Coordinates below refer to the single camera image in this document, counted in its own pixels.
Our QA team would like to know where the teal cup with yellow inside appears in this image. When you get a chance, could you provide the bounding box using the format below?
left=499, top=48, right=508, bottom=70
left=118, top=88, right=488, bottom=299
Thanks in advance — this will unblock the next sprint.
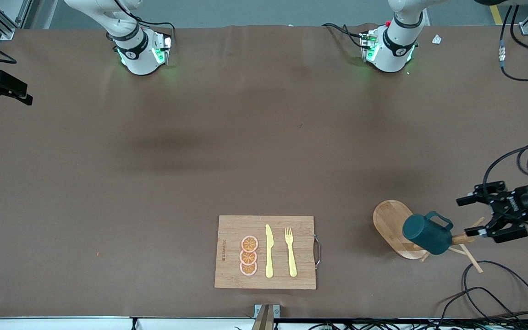
left=402, top=211, right=454, bottom=255

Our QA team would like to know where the wooden cup rack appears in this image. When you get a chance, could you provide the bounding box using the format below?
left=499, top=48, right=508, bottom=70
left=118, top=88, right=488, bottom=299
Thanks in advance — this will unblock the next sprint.
left=373, top=200, right=485, bottom=274

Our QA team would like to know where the brown table cover sheet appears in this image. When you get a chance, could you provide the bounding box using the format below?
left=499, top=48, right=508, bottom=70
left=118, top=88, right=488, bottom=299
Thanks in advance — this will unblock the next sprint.
left=0, top=23, right=528, bottom=319

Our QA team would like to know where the yellow plastic fork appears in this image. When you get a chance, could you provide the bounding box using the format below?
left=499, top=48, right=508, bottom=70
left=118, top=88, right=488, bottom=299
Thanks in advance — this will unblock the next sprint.
left=285, top=227, right=298, bottom=278

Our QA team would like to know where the yellow plastic knife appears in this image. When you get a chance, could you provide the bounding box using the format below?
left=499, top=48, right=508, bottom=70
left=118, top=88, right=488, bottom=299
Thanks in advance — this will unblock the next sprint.
left=265, top=224, right=275, bottom=279

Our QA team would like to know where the bamboo cutting board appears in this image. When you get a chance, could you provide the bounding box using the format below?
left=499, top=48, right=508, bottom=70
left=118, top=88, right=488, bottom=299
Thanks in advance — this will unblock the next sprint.
left=214, top=215, right=322, bottom=290

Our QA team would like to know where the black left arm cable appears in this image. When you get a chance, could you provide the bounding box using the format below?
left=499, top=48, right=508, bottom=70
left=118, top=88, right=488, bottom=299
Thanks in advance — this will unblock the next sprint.
left=482, top=140, right=528, bottom=185

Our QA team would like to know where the black looped cable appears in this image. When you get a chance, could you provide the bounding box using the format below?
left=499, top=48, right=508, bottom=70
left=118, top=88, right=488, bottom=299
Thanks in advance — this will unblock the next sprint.
left=462, top=260, right=528, bottom=321
left=438, top=286, right=521, bottom=321

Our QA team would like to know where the black cable bundle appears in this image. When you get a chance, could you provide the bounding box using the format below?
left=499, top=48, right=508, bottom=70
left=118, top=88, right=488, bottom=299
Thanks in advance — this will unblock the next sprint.
left=308, top=318, right=528, bottom=330

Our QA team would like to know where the black cable with white connector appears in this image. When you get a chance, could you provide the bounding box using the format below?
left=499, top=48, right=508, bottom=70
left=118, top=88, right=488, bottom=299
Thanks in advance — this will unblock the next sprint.
left=498, top=0, right=528, bottom=83

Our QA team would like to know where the black cable at right base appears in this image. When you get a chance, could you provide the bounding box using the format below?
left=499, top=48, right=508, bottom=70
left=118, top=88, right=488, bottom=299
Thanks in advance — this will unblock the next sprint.
left=133, top=17, right=176, bottom=45

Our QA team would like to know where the black cable at base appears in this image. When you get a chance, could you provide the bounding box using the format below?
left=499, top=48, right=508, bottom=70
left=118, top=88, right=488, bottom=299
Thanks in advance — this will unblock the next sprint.
left=133, top=17, right=176, bottom=45
left=323, top=23, right=365, bottom=49

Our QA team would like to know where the black cable at left base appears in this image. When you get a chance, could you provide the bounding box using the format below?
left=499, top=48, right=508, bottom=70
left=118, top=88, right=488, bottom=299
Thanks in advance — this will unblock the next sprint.
left=323, top=23, right=365, bottom=49

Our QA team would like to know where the grey metal bracket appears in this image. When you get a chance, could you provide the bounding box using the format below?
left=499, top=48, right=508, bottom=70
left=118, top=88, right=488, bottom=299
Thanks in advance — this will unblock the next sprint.
left=251, top=304, right=281, bottom=330

